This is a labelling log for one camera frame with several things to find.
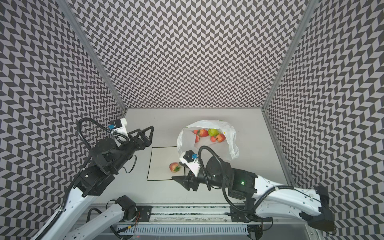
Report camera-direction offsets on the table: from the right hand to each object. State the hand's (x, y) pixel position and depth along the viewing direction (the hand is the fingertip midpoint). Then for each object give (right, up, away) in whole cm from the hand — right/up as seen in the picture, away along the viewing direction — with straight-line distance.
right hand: (178, 175), depth 59 cm
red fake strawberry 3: (+7, +10, +37) cm, 39 cm away
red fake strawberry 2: (+11, +13, +42) cm, 46 cm away
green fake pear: (+17, +14, +40) cm, 46 cm away
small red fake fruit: (+17, +10, +39) cm, 44 cm away
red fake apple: (+23, +10, +40) cm, 47 cm away
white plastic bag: (+21, +9, +9) cm, 25 cm away
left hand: (-14, +18, +5) cm, 23 cm away
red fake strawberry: (-6, -4, +24) cm, 25 cm away
